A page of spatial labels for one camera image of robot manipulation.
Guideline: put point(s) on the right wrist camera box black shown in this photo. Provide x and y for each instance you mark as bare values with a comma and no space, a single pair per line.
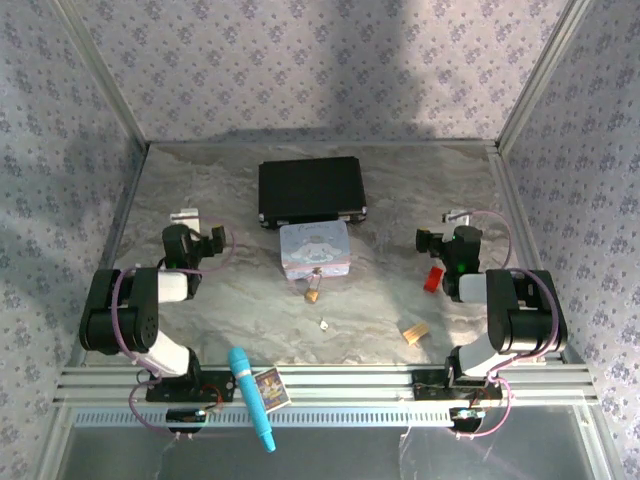
426,241

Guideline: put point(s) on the black rectangular case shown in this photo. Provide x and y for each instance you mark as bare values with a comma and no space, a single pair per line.
310,187

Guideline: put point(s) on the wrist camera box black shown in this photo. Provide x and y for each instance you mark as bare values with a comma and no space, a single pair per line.
217,240
426,241

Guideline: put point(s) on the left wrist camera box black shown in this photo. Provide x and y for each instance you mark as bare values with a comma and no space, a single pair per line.
217,240

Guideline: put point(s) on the small printed card box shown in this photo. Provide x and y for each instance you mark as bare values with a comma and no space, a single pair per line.
272,390

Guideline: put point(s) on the aluminium profile front rail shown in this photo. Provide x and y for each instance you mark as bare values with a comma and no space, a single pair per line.
345,387

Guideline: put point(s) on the small silver key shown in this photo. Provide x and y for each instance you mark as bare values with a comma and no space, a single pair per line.
324,325

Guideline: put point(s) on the small wooden block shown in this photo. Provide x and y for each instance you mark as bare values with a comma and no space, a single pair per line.
416,333

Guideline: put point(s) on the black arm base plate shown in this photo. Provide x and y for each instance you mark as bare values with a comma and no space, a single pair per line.
220,387
430,386

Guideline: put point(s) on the red small block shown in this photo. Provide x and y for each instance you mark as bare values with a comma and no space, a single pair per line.
433,280

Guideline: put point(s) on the pastel cartoon tin box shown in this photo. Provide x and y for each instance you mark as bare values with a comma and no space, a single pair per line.
312,250

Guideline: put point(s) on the small electronics board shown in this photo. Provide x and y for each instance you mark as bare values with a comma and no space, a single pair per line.
467,415
185,416

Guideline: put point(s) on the aluminium side rail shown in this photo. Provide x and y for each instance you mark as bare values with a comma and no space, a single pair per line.
525,220
117,220

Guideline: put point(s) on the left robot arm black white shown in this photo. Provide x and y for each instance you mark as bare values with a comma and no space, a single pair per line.
120,320

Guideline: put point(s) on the brass padlock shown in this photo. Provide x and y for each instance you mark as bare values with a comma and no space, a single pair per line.
312,294

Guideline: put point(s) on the aluminium frame post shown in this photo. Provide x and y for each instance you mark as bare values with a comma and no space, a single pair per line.
537,75
107,77

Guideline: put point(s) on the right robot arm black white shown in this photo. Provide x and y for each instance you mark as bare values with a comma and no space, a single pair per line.
525,320

